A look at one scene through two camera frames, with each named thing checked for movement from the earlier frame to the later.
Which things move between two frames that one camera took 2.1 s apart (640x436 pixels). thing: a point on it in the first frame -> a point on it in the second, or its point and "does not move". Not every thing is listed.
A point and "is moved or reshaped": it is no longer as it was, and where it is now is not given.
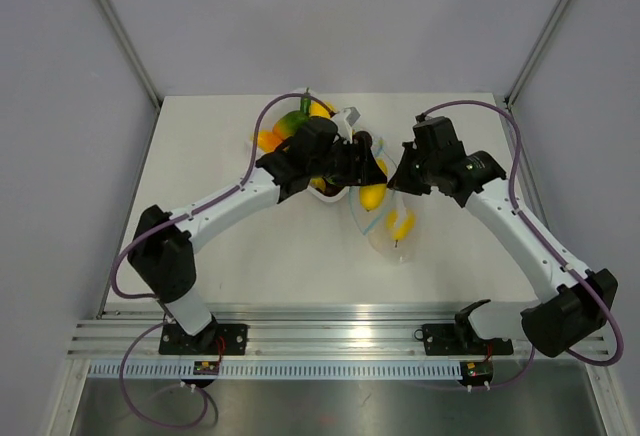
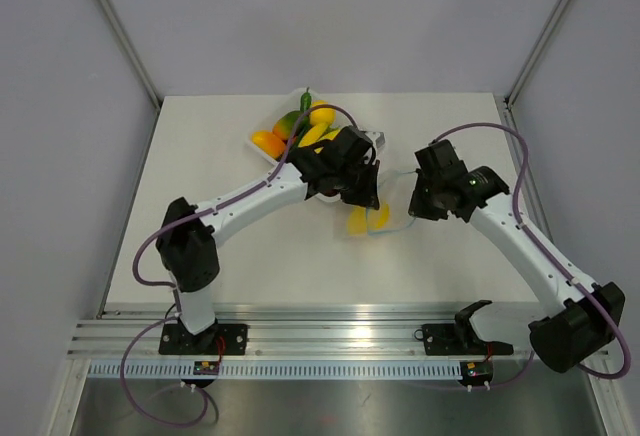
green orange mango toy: (289, 124) does not move
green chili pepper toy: (306, 103) does not move
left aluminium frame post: (119, 31) does not move
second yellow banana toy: (320, 108) does not move
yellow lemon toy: (371, 195) is moved or reshaped
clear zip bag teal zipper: (387, 219) is moved or reshaped
